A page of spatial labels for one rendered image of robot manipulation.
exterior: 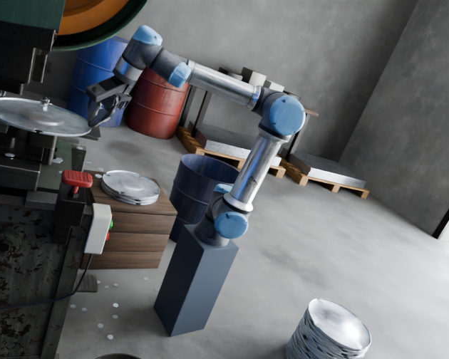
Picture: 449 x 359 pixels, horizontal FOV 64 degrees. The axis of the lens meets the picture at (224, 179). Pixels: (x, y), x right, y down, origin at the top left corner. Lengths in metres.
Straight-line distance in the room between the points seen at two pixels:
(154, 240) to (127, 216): 0.22
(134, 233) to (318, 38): 4.26
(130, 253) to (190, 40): 3.29
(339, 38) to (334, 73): 0.48
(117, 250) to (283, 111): 1.09
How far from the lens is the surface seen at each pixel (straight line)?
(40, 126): 1.15
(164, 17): 4.59
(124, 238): 1.82
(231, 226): 1.27
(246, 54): 4.97
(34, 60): 1.15
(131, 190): 1.82
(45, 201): 1.05
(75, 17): 1.51
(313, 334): 1.69
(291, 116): 1.17
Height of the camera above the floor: 1.15
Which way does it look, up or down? 19 degrees down
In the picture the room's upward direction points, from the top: 21 degrees clockwise
